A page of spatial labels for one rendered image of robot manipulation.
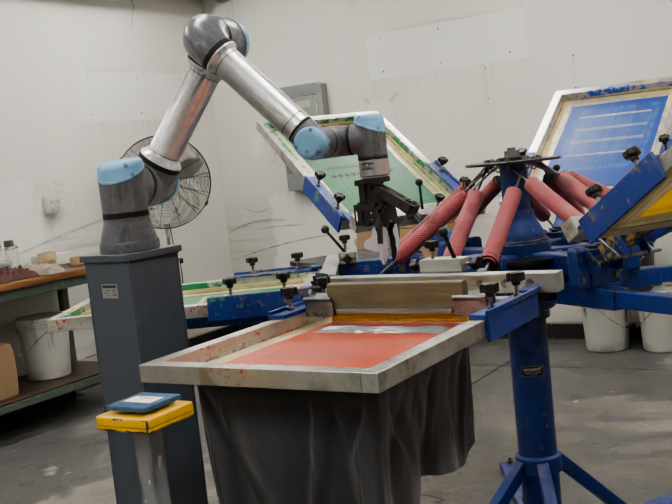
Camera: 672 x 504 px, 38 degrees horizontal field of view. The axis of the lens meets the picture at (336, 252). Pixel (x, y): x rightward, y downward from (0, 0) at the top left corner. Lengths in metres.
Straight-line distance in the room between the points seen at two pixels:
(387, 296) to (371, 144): 0.38
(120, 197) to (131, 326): 0.32
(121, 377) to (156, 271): 0.28
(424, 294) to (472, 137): 4.48
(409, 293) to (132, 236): 0.70
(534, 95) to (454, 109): 0.58
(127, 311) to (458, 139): 4.64
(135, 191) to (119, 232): 0.11
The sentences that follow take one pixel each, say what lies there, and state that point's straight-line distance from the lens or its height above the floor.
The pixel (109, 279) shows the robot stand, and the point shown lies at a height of 1.14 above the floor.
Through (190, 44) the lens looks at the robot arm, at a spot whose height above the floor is 1.68.
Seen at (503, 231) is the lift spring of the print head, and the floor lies 1.12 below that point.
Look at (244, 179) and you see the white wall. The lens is 7.82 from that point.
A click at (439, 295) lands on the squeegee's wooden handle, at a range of 2.36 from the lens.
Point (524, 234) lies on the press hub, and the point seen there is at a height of 1.08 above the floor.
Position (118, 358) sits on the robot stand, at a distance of 2.53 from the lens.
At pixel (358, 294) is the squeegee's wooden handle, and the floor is 1.03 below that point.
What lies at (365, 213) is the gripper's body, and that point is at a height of 1.24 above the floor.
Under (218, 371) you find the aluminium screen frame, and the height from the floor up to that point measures 0.98.
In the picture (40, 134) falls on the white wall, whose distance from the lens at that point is 6.67.
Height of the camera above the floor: 1.39
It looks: 6 degrees down
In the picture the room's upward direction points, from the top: 6 degrees counter-clockwise
